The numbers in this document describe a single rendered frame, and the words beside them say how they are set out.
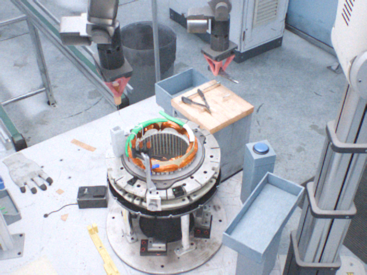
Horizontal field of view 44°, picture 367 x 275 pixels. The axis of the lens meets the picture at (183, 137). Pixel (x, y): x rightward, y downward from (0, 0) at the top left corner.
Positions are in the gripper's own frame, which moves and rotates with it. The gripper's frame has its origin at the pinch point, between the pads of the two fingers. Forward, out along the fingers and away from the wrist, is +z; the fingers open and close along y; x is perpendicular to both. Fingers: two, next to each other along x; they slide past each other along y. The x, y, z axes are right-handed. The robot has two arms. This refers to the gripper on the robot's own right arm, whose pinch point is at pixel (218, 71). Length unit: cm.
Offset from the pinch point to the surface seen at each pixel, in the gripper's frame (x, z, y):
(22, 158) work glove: -43, 36, 58
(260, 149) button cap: 26.6, 10.9, 6.5
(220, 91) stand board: -0.8, 9.4, -1.9
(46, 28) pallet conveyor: -138, 42, 4
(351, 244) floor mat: 36, 116, -64
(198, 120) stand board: 6.5, 8.9, 13.7
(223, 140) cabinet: 11.9, 17.1, 7.8
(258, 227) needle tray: 46, 12, 26
